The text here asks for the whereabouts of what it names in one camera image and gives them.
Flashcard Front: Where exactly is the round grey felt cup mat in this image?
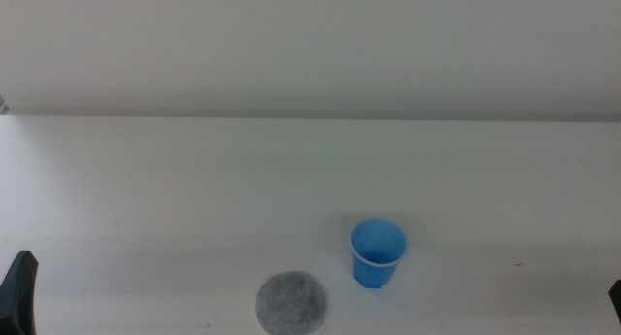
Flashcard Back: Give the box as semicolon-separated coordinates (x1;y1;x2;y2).
254;270;328;335

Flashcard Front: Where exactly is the blue plastic cup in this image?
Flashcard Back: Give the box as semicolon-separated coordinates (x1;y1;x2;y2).
349;218;409;290

